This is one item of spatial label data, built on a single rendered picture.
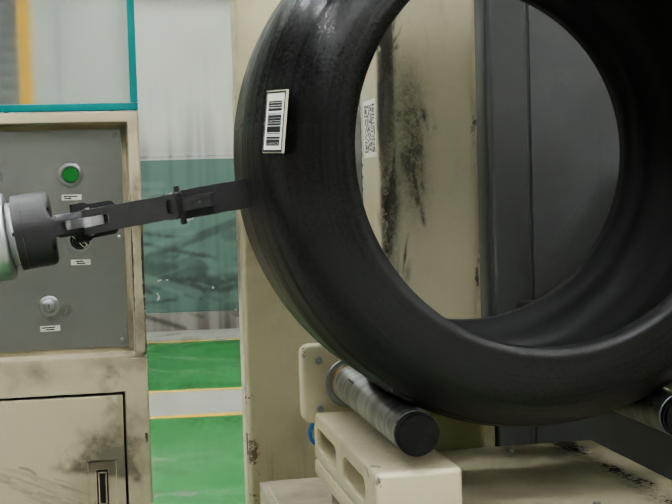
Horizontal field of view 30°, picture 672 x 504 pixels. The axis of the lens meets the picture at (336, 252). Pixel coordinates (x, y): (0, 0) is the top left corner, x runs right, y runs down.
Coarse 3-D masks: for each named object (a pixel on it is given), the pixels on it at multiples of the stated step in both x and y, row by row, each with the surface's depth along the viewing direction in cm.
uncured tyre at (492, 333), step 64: (320, 0) 120; (384, 0) 118; (576, 0) 151; (640, 0) 149; (256, 64) 129; (320, 64) 118; (640, 64) 152; (256, 128) 123; (320, 128) 118; (640, 128) 153; (256, 192) 124; (320, 192) 119; (640, 192) 154; (256, 256) 140; (320, 256) 120; (384, 256) 119; (640, 256) 153; (320, 320) 123; (384, 320) 120; (448, 320) 121; (512, 320) 152; (576, 320) 152; (640, 320) 126; (384, 384) 126; (448, 384) 123; (512, 384) 123; (576, 384) 124; (640, 384) 127
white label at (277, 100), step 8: (272, 96) 119; (280, 96) 118; (288, 96) 117; (272, 104) 119; (280, 104) 118; (272, 112) 119; (280, 112) 118; (272, 120) 119; (280, 120) 118; (264, 128) 121; (272, 128) 119; (280, 128) 118; (264, 136) 120; (272, 136) 119; (280, 136) 118; (264, 144) 120; (272, 144) 119; (280, 144) 118; (264, 152) 120; (272, 152) 119; (280, 152) 118
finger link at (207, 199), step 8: (168, 200) 124; (184, 200) 126; (192, 200) 126; (200, 200) 127; (208, 200) 127; (168, 208) 124; (176, 208) 124; (184, 208) 126; (192, 208) 126; (200, 208) 126
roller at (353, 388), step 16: (352, 368) 154; (336, 384) 153; (352, 384) 146; (368, 384) 142; (352, 400) 144; (368, 400) 136; (384, 400) 132; (400, 400) 130; (368, 416) 135; (384, 416) 128; (400, 416) 124; (416, 416) 123; (384, 432) 128; (400, 432) 123; (416, 432) 123; (432, 432) 123; (400, 448) 123; (416, 448) 123; (432, 448) 124
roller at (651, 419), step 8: (656, 392) 132; (664, 392) 131; (640, 400) 134; (648, 400) 132; (656, 400) 130; (664, 400) 129; (624, 408) 138; (632, 408) 135; (640, 408) 133; (648, 408) 131; (656, 408) 130; (664, 408) 128; (632, 416) 136; (640, 416) 134; (648, 416) 131; (656, 416) 129; (664, 416) 128; (648, 424) 133; (656, 424) 130; (664, 424) 128; (664, 432) 130
